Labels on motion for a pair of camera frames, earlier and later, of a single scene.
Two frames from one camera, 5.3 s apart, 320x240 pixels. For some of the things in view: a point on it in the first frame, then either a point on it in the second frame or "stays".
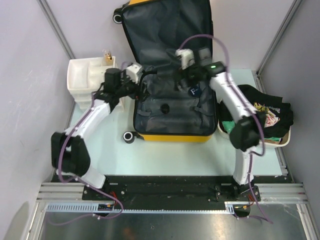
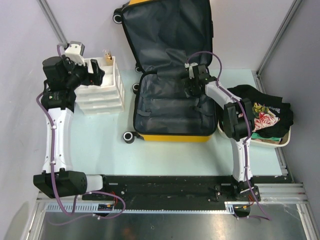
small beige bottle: (108, 57) stays
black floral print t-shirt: (275, 115) stays
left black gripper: (140, 96) → (95, 78)
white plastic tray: (285, 141) stays
